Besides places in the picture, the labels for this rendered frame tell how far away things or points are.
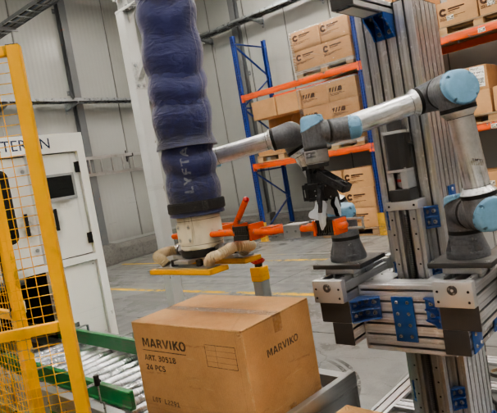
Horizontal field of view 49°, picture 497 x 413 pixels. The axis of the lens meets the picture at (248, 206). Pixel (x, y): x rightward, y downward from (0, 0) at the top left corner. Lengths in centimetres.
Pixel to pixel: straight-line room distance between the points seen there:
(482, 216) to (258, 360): 88
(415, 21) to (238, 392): 153
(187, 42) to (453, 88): 95
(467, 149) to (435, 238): 51
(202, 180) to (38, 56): 1011
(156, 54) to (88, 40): 1069
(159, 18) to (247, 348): 121
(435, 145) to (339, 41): 773
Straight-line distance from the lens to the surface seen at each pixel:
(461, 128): 189
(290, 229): 180
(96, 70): 1264
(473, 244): 204
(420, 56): 226
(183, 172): 203
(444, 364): 236
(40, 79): 1186
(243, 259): 207
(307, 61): 1023
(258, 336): 192
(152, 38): 211
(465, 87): 187
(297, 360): 211
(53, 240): 225
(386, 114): 193
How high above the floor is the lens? 147
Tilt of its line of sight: 4 degrees down
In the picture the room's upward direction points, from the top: 10 degrees counter-clockwise
